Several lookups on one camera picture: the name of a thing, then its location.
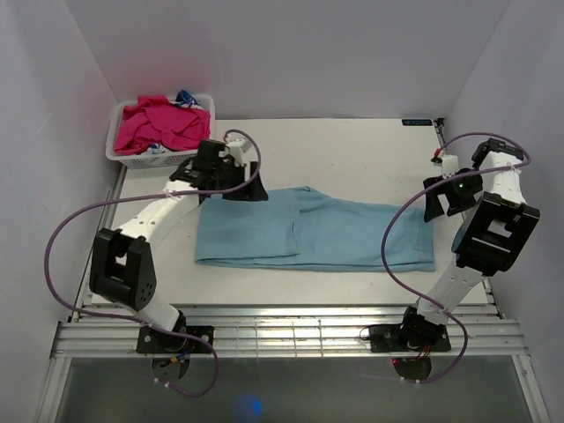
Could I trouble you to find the aluminium rail frame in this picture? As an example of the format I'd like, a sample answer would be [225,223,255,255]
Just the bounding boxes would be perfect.
[34,302,552,423]

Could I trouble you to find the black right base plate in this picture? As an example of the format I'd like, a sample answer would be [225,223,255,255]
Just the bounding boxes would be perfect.
[368,323,451,353]

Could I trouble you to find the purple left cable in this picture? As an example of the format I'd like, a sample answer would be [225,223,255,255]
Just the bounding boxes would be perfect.
[44,129,262,397]

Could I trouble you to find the dark table label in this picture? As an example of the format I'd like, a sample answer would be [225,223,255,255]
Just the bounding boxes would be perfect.
[401,119,433,127]

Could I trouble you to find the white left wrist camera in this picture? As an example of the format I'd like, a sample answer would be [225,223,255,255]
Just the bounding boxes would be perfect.
[224,137,251,167]

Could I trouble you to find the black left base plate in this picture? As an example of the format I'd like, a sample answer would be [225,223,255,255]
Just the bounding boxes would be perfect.
[135,325,214,354]

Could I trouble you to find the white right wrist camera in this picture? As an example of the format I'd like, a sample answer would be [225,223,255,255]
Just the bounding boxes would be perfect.
[431,149,459,179]

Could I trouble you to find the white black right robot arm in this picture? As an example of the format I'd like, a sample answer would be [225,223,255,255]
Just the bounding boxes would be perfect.
[397,138,540,350]

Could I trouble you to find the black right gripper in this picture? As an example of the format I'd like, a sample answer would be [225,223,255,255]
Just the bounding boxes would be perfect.
[422,168,484,222]

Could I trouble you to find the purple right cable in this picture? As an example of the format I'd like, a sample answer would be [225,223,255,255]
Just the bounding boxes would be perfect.
[381,131,532,383]

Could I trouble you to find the pink garment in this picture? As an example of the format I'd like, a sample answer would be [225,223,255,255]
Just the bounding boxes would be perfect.
[113,95,211,156]

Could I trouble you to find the white plastic laundry basket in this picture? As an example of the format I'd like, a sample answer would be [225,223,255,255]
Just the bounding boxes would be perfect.
[106,91,215,168]

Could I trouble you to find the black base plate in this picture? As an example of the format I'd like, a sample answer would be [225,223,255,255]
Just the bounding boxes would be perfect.
[368,323,451,353]
[135,325,214,354]

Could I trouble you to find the blue white patterned garment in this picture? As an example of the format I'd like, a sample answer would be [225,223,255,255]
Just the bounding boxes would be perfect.
[172,90,204,110]

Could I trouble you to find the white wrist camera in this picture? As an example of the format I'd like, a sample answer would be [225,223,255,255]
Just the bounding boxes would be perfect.
[224,137,251,167]
[431,149,459,179]

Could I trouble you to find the light blue trousers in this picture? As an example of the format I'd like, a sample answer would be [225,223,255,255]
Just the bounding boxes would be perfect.
[195,187,435,272]

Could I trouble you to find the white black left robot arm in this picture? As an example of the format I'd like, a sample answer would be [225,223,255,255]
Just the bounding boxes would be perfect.
[89,130,268,353]

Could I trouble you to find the purple cable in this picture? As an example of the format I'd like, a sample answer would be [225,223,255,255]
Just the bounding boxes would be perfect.
[44,129,262,397]
[381,131,532,383]

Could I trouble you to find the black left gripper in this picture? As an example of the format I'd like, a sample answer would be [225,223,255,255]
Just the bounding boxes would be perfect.
[213,162,269,203]

